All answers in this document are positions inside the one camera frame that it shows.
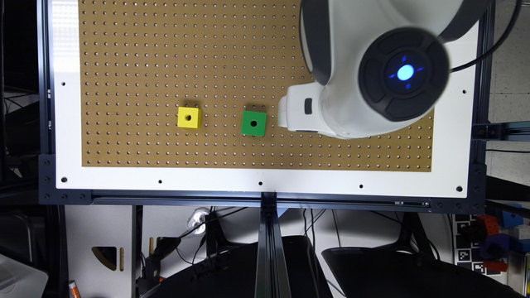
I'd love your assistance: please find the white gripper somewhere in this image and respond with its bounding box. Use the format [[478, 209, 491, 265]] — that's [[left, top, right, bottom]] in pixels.
[[277, 82, 335, 135]]

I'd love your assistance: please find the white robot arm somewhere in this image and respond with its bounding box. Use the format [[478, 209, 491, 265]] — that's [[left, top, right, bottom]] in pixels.
[[277, 0, 491, 139]]

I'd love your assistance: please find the green cube with hole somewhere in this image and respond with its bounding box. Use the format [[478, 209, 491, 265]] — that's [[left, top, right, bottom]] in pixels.
[[241, 110, 267, 137]]

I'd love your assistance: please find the brown pegboard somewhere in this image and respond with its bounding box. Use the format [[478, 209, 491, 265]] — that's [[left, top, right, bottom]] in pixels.
[[79, 0, 434, 172]]

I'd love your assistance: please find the yellow cube with hole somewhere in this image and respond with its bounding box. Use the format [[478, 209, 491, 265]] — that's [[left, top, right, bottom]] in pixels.
[[177, 107, 201, 129]]

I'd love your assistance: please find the black office chair left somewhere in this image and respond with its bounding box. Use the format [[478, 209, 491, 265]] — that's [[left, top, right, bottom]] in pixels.
[[152, 235, 332, 298]]

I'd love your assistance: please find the black office chair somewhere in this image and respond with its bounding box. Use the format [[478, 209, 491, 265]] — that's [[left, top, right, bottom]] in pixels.
[[322, 213, 520, 298], [152, 235, 332, 298]]

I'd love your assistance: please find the black office chair right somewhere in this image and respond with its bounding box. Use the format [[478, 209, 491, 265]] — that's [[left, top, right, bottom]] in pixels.
[[322, 213, 520, 298]]

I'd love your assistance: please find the pile of coloured blocks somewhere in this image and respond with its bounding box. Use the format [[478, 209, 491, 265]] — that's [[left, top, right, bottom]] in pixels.
[[452, 210, 529, 276]]

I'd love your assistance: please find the white cabinet panel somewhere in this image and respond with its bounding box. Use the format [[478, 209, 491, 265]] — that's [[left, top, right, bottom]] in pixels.
[[65, 205, 136, 298]]

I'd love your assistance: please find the orange marker pen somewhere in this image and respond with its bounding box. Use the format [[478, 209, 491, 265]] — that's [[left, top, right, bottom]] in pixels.
[[69, 281, 81, 298]]

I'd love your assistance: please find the black centre support rail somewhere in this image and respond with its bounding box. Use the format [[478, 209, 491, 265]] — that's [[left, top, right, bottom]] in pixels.
[[254, 192, 292, 298]]

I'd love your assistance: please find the black aluminium table frame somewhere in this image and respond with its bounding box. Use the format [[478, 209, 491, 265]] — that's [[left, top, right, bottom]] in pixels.
[[37, 1, 529, 214]]

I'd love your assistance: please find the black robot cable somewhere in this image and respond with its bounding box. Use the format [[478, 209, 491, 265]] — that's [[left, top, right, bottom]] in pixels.
[[449, 0, 523, 74]]

